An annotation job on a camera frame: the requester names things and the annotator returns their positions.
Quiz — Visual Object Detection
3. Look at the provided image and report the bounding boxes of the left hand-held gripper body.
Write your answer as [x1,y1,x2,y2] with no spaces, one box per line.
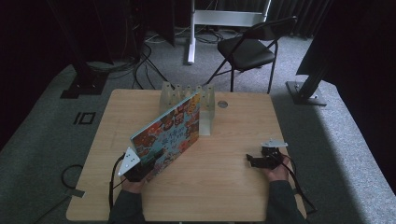
[117,147,155,183]

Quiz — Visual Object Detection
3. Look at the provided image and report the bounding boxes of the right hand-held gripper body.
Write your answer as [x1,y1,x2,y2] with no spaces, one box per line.
[261,138,290,171]

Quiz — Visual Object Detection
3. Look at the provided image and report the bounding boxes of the colourful picture book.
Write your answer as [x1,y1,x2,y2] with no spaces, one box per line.
[129,90,203,183]

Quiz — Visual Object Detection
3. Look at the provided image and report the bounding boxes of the translucent book rack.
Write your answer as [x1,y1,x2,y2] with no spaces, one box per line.
[159,81,217,137]

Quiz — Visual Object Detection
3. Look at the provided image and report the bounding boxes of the person's left hand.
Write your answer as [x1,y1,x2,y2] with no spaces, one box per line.
[120,175,148,195]

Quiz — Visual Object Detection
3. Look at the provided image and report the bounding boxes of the person's right hand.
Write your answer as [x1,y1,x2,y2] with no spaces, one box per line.
[263,154,291,183]

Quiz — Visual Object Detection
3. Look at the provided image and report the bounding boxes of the black metal stand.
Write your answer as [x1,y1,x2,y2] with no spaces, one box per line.
[285,0,337,107]
[46,0,114,100]

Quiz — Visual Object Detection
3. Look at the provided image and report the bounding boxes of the black folding chair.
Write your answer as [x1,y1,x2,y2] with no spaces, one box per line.
[204,16,299,94]

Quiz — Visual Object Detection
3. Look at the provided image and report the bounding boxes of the white metal stand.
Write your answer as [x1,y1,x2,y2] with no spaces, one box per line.
[186,0,272,65]

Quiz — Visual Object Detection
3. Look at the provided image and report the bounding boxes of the dark curtain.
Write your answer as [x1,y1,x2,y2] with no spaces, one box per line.
[266,0,332,39]

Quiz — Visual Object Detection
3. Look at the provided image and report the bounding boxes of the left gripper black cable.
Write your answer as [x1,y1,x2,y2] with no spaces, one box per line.
[107,154,126,212]

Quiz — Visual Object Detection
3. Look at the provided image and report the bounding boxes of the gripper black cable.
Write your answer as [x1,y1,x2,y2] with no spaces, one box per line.
[276,153,318,217]
[107,154,126,212]

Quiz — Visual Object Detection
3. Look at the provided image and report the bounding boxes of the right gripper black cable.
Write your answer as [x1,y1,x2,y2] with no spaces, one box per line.
[276,153,318,217]

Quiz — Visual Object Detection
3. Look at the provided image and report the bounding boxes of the black looped cable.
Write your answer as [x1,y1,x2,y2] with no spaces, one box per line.
[33,163,84,224]

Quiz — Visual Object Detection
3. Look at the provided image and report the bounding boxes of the bundle of black cables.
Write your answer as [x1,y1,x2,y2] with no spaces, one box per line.
[87,27,225,91]

